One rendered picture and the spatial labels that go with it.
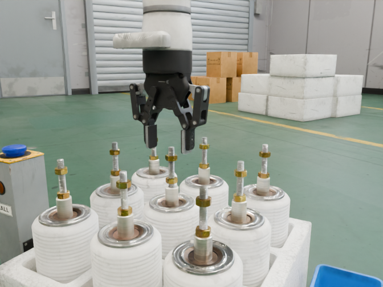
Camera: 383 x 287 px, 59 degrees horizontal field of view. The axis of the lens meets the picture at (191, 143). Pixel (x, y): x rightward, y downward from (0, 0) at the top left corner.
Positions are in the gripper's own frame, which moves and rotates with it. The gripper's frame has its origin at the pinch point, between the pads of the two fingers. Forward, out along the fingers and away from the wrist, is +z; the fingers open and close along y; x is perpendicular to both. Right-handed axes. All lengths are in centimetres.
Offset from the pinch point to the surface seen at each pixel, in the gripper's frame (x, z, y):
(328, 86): -270, 6, 27
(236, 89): -345, 17, 147
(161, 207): 2.7, 10.1, -0.3
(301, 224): -18.4, 17.3, -17.5
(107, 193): 3.1, 10.1, 11.1
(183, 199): -2.0, 10.1, -1.5
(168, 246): 4.0, 15.6, -2.7
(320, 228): -56, 35, -15
